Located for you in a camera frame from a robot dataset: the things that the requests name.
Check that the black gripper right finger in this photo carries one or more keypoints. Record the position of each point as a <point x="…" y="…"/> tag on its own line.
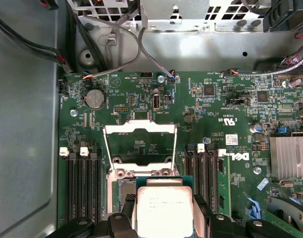
<point x="220" y="225"/>

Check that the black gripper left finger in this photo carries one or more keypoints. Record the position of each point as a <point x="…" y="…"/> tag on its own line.
<point x="119" y="223"/>

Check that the silver topped CPU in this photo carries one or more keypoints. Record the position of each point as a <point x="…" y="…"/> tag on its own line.
<point x="163" y="210"/>

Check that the metal socket cover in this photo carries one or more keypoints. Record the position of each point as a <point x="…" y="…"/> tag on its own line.
<point x="121" y="127"/>

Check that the black RAM slot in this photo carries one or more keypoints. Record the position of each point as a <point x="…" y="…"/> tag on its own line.
<point x="83" y="151"/>
<point x="63" y="151"/>
<point x="73" y="178"/>
<point x="212" y="178"/>
<point x="94" y="178"/>
<point x="200" y="148"/>
<point x="191" y="178"/>

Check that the green RAM stick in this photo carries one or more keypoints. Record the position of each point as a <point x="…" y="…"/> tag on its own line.
<point x="224" y="173"/>

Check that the chipset heat sink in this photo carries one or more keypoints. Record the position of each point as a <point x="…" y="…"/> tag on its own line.
<point x="290" y="156"/>

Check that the green motherboard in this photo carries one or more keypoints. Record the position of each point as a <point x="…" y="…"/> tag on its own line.
<point x="203" y="119"/>

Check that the silver coin battery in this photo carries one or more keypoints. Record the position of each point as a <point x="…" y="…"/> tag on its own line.
<point x="95" y="98"/>

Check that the silver internal USB port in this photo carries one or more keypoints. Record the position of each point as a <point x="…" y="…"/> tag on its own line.
<point x="157" y="102"/>

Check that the black PC case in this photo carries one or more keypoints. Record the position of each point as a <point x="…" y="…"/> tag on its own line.
<point x="22" y="124"/>

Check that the silver metal drive cage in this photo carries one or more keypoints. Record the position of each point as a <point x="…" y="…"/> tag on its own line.
<point x="156" y="12"/>

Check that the black plastic bracket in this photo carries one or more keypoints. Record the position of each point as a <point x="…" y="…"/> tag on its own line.
<point x="285" y="15"/>

